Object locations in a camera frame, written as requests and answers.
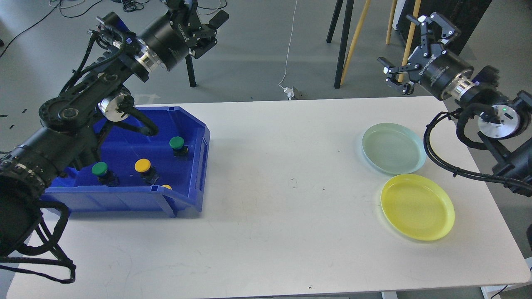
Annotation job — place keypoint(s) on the light green plastic plate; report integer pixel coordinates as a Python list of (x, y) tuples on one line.
[(393, 149)]

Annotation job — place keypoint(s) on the black stand legs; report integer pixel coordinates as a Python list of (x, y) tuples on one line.
[(346, 25)]

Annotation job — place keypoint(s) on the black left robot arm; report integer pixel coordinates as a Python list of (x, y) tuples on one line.
[(67, 138)]

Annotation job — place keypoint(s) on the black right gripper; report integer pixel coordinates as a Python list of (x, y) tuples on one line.
[(442, 73)]

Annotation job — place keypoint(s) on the green push button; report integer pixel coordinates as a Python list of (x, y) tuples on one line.
[(105, 175), (178, 146)]

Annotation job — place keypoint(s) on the yellow plastic plate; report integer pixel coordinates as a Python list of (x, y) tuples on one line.
[(417, 207)]

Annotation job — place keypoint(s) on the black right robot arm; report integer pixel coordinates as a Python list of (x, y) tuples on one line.
[(484, 116)]

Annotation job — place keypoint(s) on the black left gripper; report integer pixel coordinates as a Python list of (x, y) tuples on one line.
[(170, 38)]

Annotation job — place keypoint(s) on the black tripod legs left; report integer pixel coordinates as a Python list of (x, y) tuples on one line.
[(190, 71)]

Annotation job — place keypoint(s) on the blue plastic storage bin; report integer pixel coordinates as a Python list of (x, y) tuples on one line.
[(82, 192)]

